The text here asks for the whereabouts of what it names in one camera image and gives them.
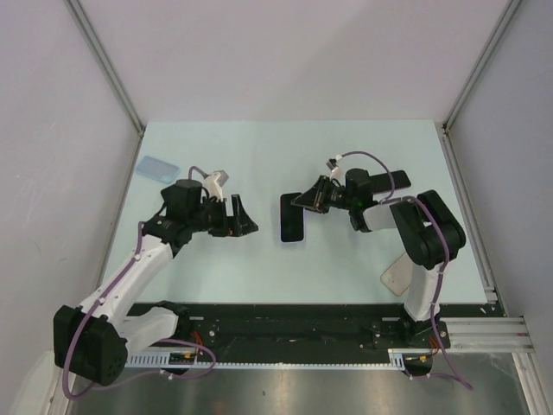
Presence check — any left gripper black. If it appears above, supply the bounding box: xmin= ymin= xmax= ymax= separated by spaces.
xmin=188 ymin=195 xmax=257 ymax=237

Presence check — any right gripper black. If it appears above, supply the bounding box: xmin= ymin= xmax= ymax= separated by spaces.
xmin=292 ymin=176 xmax=355 ymax=214

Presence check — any lilac phone case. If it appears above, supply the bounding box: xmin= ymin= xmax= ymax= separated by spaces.
xmin=279 ymin=192 xmax=306 ymax=245

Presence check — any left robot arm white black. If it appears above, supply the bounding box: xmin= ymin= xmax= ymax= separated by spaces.
xmin=54 ymin=172 xmax=258 ymax=386

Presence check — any pink phone black screen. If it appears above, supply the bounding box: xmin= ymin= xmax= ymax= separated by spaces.
xmin=370 ymin=170 xmax=411 ymax=194

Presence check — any light blue phone case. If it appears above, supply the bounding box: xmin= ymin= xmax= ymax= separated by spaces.
xmin=135 ymin=156 xmax=181 ymax=184

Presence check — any beige phone case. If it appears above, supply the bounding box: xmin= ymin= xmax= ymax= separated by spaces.
xmin=380 ymin=252 xmax=413 ymax=297

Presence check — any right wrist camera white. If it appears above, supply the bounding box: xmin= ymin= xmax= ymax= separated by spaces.
xmin=326 ymin=155 xmax=343 ymax=180

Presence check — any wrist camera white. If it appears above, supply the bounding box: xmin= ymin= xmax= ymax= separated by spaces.
xmin=203 ymin=170 xmax=229 ymax=201
xmin=326 ymin=155 xmax=343 ymax=180

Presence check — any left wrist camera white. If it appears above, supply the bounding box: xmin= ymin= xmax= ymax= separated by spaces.
xmin=203 ymin=170 xmax=229 ymax=201

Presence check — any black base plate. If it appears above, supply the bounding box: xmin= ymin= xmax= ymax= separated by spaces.
xmin=124 ymin=302 xmax=453 ymax=363

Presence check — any slotted white cable duct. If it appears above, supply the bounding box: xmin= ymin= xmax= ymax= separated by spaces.
xmin=124 ymin=348 xmax=417 ymax=371

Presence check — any aluminium front rail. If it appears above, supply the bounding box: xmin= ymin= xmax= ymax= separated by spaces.
xmin=444 ymin=317 xmax=534 ymax=354

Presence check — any left aluminium frame post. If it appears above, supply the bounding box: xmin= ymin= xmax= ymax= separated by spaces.
xmin=64 ymin=0 xmax=146 ymax=137

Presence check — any aluminium frame post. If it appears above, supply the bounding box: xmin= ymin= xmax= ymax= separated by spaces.
xmin=440 ymin=0 xmax=526 ymax=135
xmin=64 ymin=0 xmax=146 ymax=137

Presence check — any right aluminium frame post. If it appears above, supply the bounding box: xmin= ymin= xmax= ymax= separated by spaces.
xmin=440 ymin=0 xmax=526 ymax=135

